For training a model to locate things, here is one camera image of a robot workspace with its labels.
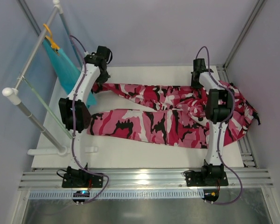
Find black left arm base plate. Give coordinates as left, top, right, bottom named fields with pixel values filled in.
left=56, top=166, right=103, bottom=188

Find clear green hanger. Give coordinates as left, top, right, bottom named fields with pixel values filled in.
left=21, top=76, right=72, bottom=139

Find orange plastic hanger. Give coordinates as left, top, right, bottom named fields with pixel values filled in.
left=43, top=23, right=60, bottom=54

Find grey slotted cable duct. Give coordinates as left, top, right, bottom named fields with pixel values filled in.
left=28, top=189, right=204, bottom=200

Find aluminium frame rail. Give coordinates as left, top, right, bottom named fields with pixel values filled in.
left=18, top=168, right=273, bottom=190

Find pink camouflage trousers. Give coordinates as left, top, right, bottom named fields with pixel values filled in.
left=86, top=80, right=262, bottom=150

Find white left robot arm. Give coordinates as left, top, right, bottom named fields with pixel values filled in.
left=58, top=46, right=112, bottom=171

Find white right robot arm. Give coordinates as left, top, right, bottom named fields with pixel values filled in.
left=191, top=58, right=234, bottom=180

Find white clothes rack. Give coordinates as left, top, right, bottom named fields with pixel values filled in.
left=3, top=0, right=90, bottom=157

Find turquoise t-shirt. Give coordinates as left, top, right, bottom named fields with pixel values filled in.
left=43, top=38, right=100, bottom=107

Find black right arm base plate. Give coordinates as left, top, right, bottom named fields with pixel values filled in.
left=183, top=170, right=229, bottom=187

